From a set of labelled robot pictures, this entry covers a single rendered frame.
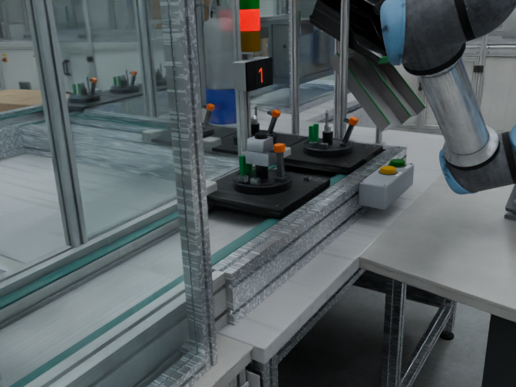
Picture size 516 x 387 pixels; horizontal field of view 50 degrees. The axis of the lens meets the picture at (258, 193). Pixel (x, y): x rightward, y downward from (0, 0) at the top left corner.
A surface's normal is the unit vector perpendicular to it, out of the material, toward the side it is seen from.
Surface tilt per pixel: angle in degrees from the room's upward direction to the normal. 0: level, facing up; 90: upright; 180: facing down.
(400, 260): 0
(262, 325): 0
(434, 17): 90
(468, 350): 0
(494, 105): 90
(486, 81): 90
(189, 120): 90
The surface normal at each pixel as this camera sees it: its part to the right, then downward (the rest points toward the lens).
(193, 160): 0.84, 0.16
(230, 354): -0.03, -0.94
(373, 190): -0.54, 0.30
